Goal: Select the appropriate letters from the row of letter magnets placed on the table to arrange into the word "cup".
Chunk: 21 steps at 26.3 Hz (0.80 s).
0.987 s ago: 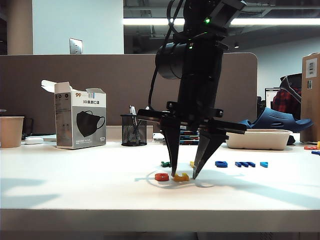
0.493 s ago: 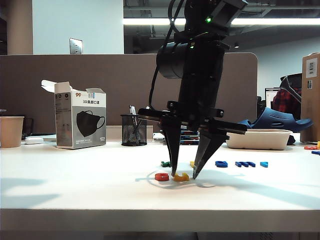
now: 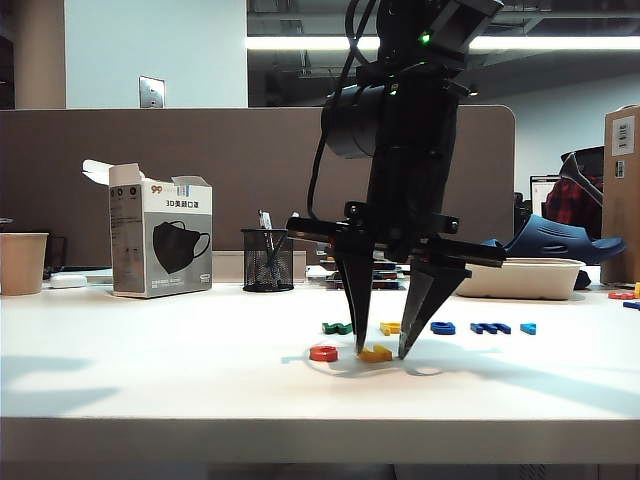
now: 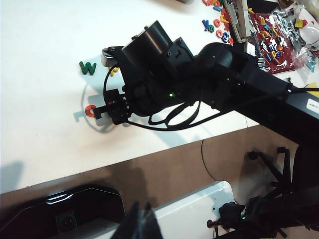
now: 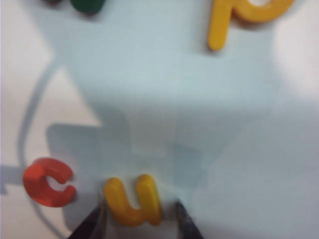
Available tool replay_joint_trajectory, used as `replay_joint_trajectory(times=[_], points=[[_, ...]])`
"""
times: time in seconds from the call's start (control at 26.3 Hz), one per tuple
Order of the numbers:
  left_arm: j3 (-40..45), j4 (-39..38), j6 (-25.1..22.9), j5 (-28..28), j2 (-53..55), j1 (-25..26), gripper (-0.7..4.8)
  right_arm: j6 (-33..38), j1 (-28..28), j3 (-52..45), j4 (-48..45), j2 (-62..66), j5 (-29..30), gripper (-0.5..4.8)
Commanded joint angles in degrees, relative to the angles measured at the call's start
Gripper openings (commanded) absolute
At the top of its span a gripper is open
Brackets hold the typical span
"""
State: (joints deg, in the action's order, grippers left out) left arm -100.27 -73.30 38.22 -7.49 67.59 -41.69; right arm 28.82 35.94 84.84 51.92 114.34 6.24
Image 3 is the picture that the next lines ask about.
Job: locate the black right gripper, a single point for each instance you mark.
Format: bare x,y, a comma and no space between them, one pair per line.
405,200

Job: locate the yellow letter p magnet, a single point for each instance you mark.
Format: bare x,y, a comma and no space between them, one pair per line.
387,328

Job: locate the yellow letter u magnet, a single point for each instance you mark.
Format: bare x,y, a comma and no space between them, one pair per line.
372,356

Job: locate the red letter c magnet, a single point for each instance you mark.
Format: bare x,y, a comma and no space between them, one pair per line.
316,355

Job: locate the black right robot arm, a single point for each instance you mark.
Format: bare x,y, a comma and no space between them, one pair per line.
400,115

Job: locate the flat pack of letter magnets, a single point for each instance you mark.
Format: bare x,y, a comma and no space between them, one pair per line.
387,261
385,285
387,274

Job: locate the dark blue letter e magnet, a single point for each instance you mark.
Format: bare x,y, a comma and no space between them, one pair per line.
438,329

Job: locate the green letter w magnet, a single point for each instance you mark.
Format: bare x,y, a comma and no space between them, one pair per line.
330,328

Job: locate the dark blue letter m magnet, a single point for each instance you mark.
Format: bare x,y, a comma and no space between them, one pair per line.
477,328

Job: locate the light blue letter r magnet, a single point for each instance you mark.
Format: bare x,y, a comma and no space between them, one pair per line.
526,328

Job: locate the small orange letter magnet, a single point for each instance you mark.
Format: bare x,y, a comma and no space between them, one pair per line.
620,296

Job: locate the small blue letter magnet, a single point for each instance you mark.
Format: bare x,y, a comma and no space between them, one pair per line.
632,306

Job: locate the brown paper cup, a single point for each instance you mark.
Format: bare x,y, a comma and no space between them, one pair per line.
22,265

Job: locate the navy blue foam slipper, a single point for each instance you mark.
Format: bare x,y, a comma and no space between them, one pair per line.
545,235
494,244

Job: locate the black and silver pen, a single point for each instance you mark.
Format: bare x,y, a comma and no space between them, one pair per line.
280,247
265,220

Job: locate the black mesh pen holder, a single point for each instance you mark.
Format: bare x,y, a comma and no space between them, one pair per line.
260,272

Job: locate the beige pulp food tray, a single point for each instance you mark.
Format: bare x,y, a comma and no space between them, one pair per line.
530,282

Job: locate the computer monitor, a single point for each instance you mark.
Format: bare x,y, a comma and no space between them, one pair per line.
540,192

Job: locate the person in red plaid shirt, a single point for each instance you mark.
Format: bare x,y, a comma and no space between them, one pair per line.
567,205

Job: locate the brown desk partition panel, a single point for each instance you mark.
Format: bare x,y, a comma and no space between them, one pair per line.
225,150

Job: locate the grey face mask box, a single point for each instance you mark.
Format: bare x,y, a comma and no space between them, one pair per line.
170,250

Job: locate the brown cardboard box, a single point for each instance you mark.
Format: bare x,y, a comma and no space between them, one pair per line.
622,225

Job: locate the white ceiling light strip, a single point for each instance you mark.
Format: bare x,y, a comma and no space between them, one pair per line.
550,43

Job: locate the white earbuds case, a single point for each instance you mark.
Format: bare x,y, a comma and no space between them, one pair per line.
67,281

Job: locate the metal wall switch plate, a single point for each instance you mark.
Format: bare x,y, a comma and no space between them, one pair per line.
152,93

